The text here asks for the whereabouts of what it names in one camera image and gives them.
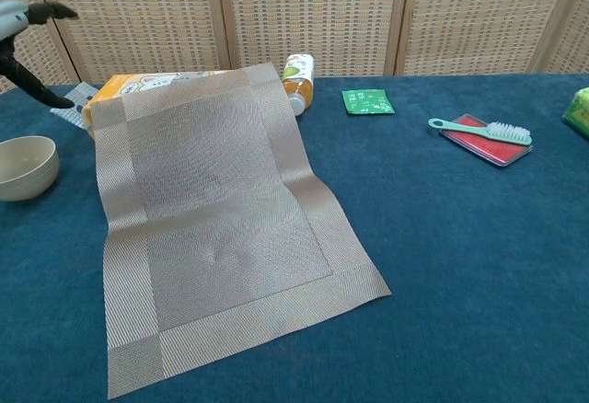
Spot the left silver-black robot hand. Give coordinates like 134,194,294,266
0,0,80,110

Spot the beige round bowl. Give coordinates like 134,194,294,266
0,135,61,202

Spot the brown woven placemat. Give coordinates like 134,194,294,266
91,63,393,400

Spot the orange cat-print tissue pack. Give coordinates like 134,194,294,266
49,70,231,132

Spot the woven rattan folding screen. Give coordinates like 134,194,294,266
0,0,589,96

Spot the tea bottle with white cap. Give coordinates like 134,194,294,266
281,52,316,119

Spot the green sachet packet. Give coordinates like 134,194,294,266
341,88,396,117

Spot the red flat ink pad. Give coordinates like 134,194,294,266
438,113,535,167

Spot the mint green brush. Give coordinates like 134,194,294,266
427,117,534,146

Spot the green pocket tissue pack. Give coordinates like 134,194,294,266
561,86,589,141

